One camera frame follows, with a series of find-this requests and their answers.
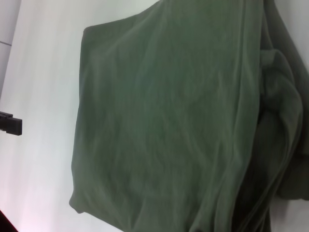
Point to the black monitor panel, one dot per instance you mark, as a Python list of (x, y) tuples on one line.
[(4, 221)]

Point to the dark green FREE t-shirt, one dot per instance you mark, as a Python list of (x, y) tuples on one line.
[(181, 120)]

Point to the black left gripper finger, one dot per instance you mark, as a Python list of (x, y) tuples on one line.
[(10, 124)]

